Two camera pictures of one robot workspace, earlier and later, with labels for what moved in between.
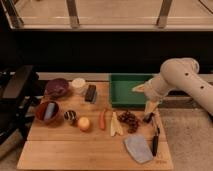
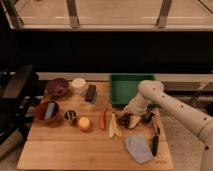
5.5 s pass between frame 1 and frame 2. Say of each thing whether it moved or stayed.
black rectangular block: stayed
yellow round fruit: stayed
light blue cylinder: stayed
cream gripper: moved
